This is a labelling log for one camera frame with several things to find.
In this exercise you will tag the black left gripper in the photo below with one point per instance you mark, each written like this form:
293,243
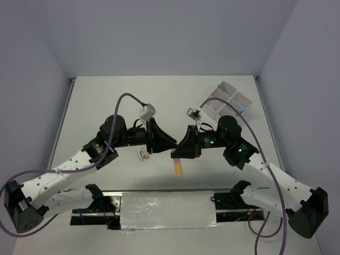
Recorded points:
161,141

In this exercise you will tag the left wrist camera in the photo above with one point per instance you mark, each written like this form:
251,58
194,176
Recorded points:
146,112

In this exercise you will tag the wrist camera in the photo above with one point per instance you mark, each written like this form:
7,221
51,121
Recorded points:
146,112
195,115

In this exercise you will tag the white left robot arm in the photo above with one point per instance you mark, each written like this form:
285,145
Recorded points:
46,196

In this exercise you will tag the orange pink highlighter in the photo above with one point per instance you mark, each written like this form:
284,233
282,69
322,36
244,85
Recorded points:
178,167

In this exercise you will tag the clear compartment organizer box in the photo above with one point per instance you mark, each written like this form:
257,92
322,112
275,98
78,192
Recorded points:
225,91

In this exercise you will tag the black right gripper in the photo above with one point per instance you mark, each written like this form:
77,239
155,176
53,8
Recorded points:
190,146

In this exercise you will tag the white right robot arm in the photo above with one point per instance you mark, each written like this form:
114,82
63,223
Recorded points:
263,184

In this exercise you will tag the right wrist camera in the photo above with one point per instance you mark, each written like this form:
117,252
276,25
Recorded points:
195,115

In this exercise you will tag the silver foil panel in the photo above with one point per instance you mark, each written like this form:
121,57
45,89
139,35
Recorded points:
167,210

